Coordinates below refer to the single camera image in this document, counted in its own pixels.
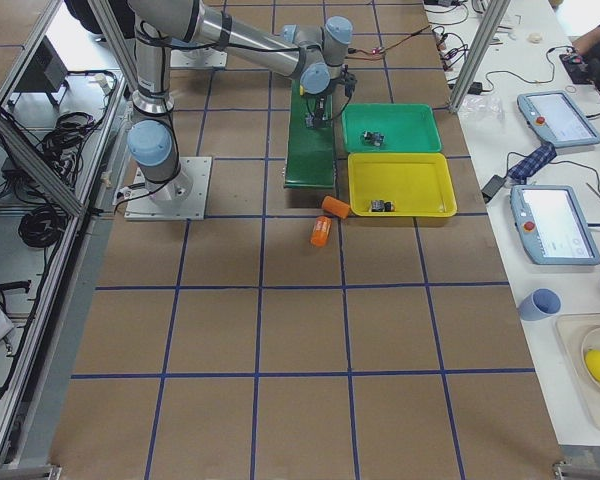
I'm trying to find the plain orange cylinder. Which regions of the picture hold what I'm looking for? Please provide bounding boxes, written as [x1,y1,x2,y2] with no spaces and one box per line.
[321,196,351,219]

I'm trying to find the orange cylinder with 4680 print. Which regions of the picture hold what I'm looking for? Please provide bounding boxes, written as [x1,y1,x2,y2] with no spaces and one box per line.
[310,216,332,247]

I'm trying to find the folded blue umbrella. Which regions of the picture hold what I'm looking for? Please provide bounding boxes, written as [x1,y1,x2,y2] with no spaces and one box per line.
[507,143,557,185]

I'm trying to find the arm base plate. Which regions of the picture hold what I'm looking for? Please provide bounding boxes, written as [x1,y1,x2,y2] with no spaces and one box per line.
[170,48,227,70]
[123,157,212,221]

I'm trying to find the blue plastic cup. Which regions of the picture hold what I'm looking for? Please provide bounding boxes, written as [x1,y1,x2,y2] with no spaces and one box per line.
[518,288,562,321]

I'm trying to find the yellow plastic tray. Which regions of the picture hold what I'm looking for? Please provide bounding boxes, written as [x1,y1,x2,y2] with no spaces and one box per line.
[348,153,457,218]

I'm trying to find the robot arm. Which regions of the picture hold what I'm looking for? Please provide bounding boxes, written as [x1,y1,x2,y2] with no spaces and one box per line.
[127,1,354,203]

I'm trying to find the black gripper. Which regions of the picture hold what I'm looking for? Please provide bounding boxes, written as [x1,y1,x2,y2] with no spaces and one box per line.
[312,69,356,118]

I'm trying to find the green plastic tray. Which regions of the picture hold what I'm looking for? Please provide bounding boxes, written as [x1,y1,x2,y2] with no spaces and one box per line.
[342,103,442,153]

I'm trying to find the aluminium frame left rack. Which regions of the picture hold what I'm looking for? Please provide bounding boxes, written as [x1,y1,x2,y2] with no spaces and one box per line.
[0,1,131,476]

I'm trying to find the green conveyor belt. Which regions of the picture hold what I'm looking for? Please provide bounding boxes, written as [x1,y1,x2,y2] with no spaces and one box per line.
[284,80,336,190]

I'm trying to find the teach pendant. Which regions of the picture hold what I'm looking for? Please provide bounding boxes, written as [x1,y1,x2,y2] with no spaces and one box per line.
[510,185,600,265]
[516,91,600,149]

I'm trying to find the aluminium frame post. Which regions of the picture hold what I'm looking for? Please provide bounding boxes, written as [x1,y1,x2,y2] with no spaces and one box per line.
[448,0,510,113]

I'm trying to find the yellow push button switch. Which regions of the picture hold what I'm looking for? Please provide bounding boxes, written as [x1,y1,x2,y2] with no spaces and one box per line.
[369,199,395,213]

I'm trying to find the red black wire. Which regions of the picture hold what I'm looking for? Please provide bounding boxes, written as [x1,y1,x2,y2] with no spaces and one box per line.
[346,27,431,60]

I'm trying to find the beige tray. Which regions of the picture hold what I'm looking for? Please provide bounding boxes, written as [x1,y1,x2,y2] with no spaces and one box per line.
[555,313,600,430]

